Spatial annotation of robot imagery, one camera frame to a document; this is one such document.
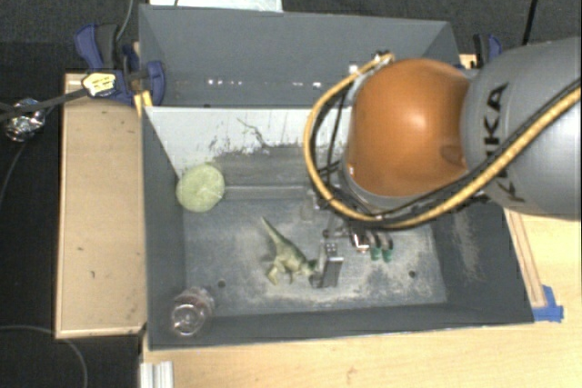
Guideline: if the grey metal bin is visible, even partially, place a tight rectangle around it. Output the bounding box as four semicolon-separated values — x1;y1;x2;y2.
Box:
137;4;536;351

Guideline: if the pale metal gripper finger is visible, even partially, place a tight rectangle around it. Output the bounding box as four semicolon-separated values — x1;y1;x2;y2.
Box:
319;241;346;289
299;189;320;224

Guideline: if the pale wood flat board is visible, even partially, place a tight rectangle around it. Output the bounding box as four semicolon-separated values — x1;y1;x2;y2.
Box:
54;72;149;340

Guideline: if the pale green ball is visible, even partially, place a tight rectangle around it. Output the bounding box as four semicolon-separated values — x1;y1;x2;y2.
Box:
175;163;226;214

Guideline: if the green toy dinosaur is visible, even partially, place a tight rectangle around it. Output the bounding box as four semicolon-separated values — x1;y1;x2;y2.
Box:
260;216;321;286

